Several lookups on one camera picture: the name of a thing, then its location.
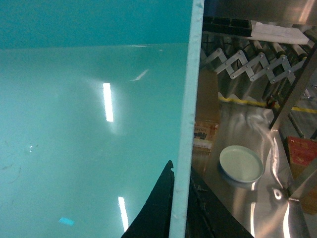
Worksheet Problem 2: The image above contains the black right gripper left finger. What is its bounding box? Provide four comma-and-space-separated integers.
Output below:
122, 160, 175, 238

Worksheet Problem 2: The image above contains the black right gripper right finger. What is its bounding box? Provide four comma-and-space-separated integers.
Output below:
185, 168, 252, 238

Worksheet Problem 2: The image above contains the teal plastic tray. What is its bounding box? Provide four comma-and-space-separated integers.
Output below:
0, 0, 204, 238

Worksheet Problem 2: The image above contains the pale green round plate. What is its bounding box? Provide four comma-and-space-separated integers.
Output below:
219, 145, 264, 183

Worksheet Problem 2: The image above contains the brown cardboard box red print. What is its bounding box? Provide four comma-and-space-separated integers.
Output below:
192, 69, 219, 154

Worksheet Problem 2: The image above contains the red printed carton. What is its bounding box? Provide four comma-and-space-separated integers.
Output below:
286, 136, 317, 177

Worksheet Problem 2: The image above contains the expandable roller conveyor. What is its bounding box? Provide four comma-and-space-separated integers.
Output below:
200, 34, 315, 108

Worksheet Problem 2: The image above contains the black compartment tray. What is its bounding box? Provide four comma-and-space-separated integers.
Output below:
203, 16, 252, 37

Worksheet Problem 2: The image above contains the white foam sheet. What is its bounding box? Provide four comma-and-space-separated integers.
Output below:
247, 22, 309, 45

